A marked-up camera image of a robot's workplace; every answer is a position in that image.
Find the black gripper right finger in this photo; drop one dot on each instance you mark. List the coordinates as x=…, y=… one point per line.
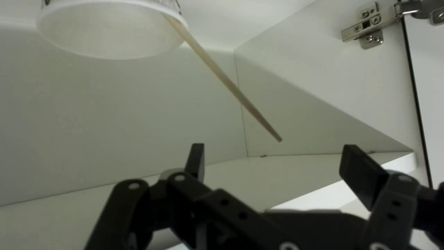
x=397, y=202

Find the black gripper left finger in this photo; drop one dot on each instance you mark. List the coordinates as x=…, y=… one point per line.
x=185, y=216

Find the thin wooden stick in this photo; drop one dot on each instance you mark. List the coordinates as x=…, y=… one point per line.
x=231, y=87

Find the white cabinet door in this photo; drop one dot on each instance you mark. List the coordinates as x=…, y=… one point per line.
x=431, y=91

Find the metal door hinge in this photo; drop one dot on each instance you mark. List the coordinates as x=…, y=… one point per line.
x=368, y=27

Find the white wall cabinet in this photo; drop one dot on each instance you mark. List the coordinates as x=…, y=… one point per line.
x=116, y=129

